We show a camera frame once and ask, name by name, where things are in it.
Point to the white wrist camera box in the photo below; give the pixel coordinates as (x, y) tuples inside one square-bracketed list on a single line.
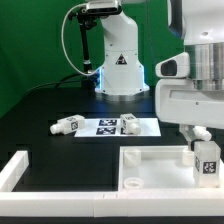
[(176, 67)]

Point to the white U-shaped fence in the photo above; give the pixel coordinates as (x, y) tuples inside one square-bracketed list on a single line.
[(126, 203)]

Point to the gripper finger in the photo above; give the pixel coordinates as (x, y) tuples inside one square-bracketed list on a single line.
[(188, 133)]

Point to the white marker sheet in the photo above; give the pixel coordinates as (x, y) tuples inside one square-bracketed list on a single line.
[(110, 127)]

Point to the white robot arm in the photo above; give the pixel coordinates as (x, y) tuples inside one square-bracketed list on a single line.
[(192, 26)]

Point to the black camera stand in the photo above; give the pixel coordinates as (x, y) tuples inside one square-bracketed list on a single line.
[(86, 22)]

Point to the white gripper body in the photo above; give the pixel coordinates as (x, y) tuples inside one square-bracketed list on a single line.
[(177, 101)]

